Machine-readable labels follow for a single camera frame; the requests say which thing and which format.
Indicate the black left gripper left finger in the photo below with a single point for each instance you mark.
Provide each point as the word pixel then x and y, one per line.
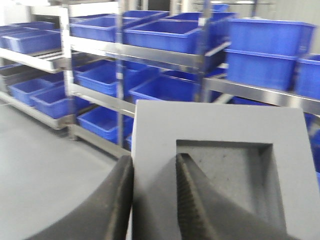
pixel 104 215

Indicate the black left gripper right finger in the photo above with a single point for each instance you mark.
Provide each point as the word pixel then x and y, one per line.
pixel 205 214

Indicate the gray square foam base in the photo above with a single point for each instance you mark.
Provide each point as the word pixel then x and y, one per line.
pixel 257 156

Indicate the steel shelving rack with bins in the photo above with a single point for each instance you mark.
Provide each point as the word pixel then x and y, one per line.
pixel 61 61

